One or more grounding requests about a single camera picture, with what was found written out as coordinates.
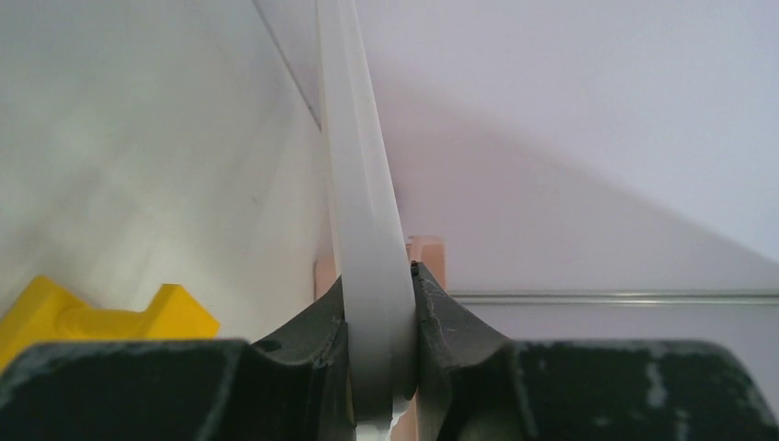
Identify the white plastic bin lid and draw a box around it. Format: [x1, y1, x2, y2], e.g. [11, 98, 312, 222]
[316, 1, 417, 440]

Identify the pink plastic bin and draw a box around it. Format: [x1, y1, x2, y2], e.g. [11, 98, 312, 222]
[314, 236, 446, 440]

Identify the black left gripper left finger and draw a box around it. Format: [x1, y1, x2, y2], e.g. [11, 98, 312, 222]
[1, 282, 355, 440]

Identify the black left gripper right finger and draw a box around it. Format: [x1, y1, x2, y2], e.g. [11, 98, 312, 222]
[411, 262, 778, 440]

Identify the yellow test tube rack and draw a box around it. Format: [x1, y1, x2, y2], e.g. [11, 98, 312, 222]
[1, 276, 220, 368]

